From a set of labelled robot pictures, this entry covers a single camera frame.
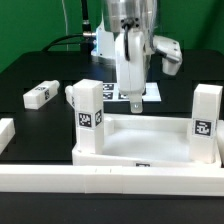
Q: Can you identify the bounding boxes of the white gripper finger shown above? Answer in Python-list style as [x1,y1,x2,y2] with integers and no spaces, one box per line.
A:
[129,94,143,114]

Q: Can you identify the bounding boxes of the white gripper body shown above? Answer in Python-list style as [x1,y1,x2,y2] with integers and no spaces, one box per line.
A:
[115,30,146,95]

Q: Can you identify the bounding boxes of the white desk top tray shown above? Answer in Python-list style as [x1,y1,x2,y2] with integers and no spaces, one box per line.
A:
[72,114,221,168]

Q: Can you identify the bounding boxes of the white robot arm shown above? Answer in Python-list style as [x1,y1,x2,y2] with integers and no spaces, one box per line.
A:
[91,0,157,113]

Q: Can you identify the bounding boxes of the white right obstacle block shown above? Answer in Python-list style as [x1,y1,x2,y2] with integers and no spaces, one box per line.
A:
[217,120,224,161]

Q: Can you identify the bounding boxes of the white obstacle block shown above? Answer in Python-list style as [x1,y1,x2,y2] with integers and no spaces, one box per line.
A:
[0,118,15,154]
[217,120,224,161]

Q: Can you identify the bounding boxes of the white front obstacle bar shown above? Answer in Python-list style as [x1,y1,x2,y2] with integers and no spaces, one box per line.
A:
[0,165,224,196]

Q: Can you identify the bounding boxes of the white left obstacle block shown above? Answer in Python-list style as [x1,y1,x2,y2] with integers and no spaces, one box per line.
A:
[0,118,15,154]

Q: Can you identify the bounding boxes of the white marker base plate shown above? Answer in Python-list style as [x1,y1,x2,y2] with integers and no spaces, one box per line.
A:
[101,81,162,103]

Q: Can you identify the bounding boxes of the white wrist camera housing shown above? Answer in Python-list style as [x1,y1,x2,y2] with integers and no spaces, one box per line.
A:
[153,36,183,76]

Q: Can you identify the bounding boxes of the black cable with connector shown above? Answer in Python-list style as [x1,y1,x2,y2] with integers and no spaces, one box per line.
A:
[41,0,98,53]

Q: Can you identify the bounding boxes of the thin white cable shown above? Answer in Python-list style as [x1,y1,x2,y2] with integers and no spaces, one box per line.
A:
[61,0,70,52]

